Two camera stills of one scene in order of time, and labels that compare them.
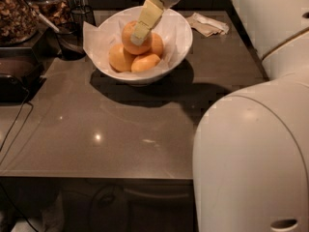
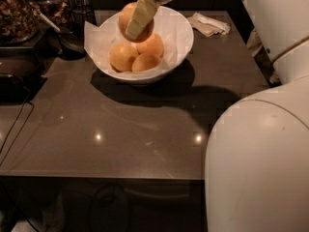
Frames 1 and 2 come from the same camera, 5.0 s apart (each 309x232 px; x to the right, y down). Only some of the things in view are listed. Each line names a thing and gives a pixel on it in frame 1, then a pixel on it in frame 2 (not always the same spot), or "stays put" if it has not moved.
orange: [156, 44] stays put
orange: [145, 61] stays put
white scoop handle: [47, 21] stays put
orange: [126, 41] -> [125, 18]
